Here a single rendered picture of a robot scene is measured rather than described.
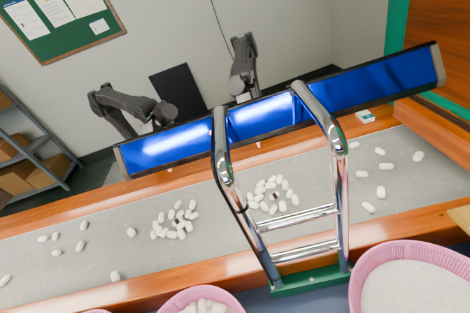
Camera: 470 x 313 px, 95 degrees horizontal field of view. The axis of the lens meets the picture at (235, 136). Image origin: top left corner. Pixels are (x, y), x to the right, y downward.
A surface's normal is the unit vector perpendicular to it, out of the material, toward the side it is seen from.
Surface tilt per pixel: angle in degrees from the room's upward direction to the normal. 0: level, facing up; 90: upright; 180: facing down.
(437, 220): 0
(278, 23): 90
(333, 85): 58
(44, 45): 90
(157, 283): 0
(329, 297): 0
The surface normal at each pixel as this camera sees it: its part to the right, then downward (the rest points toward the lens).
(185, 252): -0.30, -0.76
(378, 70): -0.09, 0.08
